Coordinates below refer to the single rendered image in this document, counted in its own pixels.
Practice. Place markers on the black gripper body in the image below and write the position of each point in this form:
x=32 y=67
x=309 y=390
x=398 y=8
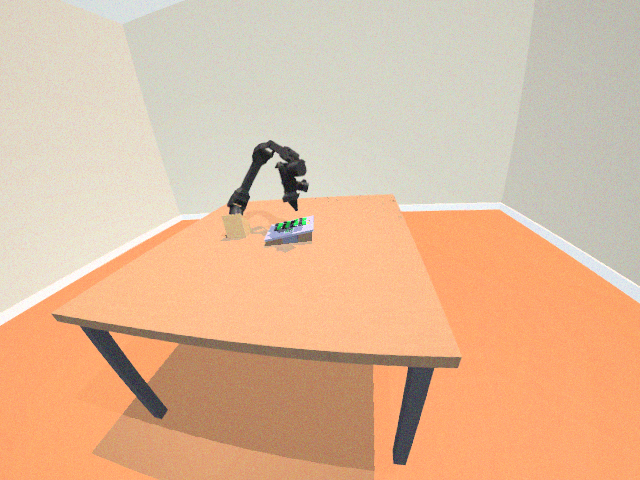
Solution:
x=289 y=194

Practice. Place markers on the pale lavender switch panel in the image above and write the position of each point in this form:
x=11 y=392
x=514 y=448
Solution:
x=290 y=230

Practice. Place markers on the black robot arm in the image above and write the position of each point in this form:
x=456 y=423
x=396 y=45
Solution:
x=294 y=167

